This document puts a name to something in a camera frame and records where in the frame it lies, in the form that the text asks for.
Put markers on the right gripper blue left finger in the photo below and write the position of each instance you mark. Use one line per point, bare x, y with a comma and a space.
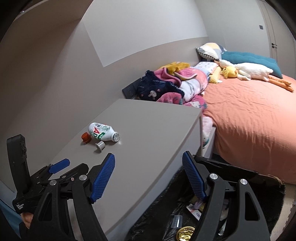
85, 187

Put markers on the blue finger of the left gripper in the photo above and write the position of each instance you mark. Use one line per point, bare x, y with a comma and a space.
59, 166

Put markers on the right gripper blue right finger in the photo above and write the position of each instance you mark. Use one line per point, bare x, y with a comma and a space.
245, 219

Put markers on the orange plastic cap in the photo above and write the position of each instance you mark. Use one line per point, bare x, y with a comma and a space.
86, 137

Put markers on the white green-labelled plastic bottle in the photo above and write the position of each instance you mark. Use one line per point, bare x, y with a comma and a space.
103, 132

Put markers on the purple plastic wrapper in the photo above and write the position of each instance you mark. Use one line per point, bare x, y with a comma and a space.
195, 207

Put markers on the clear plastic cup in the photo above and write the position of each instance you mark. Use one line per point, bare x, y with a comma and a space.
177, 221

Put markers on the person's left hand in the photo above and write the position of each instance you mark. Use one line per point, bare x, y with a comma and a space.
27, 218

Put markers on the gold foil wrapper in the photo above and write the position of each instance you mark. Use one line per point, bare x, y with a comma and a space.
185, 233

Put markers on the bed with orange sheet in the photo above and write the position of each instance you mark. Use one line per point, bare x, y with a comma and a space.
255, 126

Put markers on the pile of pink blue clothes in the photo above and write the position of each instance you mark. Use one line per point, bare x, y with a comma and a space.
177, 83

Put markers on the white goose plush toy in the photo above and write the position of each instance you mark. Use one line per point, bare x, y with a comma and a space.
250, 71

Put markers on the yellow duck plush toy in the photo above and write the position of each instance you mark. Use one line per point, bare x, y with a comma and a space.
229, 72

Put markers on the patterned checkered pillow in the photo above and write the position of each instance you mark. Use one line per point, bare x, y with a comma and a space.
211, 51

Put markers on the teal long pillow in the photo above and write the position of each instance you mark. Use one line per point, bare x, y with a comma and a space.
244, 57

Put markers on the grey room door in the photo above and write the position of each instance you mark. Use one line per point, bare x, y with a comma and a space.
281, 40

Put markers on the black wall socket panel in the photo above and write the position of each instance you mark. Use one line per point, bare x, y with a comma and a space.
130, 91

